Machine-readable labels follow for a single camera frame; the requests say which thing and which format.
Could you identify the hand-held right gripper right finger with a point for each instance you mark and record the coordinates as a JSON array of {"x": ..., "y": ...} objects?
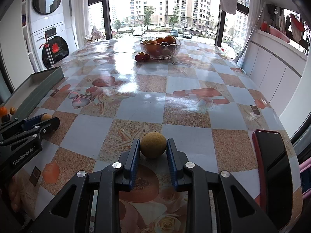
[{"x": 171, "y": 167}]

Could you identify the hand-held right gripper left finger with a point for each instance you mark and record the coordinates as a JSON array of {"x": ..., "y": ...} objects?
[{"x": 135, "y": 165}]

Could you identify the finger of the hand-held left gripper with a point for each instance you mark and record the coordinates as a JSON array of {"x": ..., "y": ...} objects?
[
  {"x": 31, "y": 123},
  {"x": 48, "y": 126}
]

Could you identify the tan asian pear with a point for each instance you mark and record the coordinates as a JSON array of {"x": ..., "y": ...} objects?
[
  {"x": 46, "y": 117},
  {"x": 153, "y": 145}
]

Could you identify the dark purple plum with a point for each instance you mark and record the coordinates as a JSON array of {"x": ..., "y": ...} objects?
[
  {"x": 5, "y": 118},
  {"x": 165, "y": 44}
]

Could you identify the green box white inside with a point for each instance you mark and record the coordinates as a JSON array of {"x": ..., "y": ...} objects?
[{"x": 41, "y": 89}]

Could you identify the person's left hand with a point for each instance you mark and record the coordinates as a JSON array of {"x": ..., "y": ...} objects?
[{"x": 17, "y": 196}]

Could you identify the yellow plum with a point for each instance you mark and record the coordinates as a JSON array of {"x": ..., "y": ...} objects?
[{"x": 11, "y": 110}]

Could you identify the orange mandarin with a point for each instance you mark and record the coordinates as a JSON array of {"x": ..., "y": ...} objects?
[{"x": 3, "y": 110}]

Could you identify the checkered floral tablecloth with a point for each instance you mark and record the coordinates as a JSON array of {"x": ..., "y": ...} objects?
[{"x": 182, "y": 97}]

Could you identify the metal pole red hook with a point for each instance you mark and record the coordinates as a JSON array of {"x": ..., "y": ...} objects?
[{"x": 48, "y": 53}]

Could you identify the white washing machine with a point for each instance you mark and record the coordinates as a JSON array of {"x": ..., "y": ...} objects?
[{"x": 57, "y": 53}]

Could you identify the red paper door decoration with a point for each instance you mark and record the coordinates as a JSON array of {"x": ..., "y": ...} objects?
[{"x": 55, "y": 47}]

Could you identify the white tall cabinet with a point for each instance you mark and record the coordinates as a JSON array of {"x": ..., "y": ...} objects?
[{"x": 14, "y": 41}]

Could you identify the smartphone in red case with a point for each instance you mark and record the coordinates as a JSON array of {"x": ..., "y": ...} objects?
[{"x": 277, "y": 174}]

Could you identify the small red cherry tomato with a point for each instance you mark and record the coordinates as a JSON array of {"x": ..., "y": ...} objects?
[
  {"x": 146, "y": 57},
  {"x": 138, "y": 57}
]

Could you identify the clear glass bowl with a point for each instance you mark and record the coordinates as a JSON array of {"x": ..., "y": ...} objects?
[{"x": 160, "y": 53}]

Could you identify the white sheer curtain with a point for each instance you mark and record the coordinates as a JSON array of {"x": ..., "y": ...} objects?
[{"x": 79, "y": 12}]

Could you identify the yellow-orange persimmon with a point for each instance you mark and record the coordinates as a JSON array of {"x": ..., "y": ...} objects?
[{"x": 151, "y": 42}]

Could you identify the white tumble dryer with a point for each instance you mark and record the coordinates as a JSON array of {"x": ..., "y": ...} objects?
[{"x": 46, "y": 0}]

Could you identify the orange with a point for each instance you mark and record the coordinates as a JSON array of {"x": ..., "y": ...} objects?
[
  {"x": 159, "y": 40},
  {"x": 169, "y": 39}
]

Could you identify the white car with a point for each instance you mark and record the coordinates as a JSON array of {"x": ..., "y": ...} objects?
[{"x": 138, "y": 31}]

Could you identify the pink plastic object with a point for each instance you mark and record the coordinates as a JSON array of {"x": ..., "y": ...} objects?
[{"x": 305, "y": 170}]

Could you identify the grey-blue van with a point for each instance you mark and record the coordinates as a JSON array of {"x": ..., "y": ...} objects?
[{"x": 174, "y": 32}]

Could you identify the white low cabinet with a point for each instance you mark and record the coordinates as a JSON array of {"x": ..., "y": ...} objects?
[{"x": 272, "y": 72}]

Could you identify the green tree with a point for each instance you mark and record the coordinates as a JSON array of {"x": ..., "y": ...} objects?
[
  {"x": 149, "y": 13},
  {"x": 174, "y": 17}
]

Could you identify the white leaning pole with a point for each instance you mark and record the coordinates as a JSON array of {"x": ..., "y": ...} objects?
[{"x": 250, "y": 32}]

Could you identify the beige apartment building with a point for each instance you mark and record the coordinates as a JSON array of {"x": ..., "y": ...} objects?
[{"x": 184, "y": 0}]

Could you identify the red bottle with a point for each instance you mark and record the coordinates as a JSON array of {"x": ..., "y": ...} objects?
[{"x": 264, "y": 26}]

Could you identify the red plastic basin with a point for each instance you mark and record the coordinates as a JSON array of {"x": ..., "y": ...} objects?
[{"x": 278, "y": 33}]

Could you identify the white hanging cloth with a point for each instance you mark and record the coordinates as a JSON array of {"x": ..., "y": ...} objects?
[{"x": 229, "y": 2}]

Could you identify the red and white hanging garment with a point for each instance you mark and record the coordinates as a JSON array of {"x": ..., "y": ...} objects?
[{"x": 296, "y": 28}]

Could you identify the black window frame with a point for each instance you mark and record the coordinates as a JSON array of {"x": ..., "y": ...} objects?
[{"x": 105, "y": 12}]

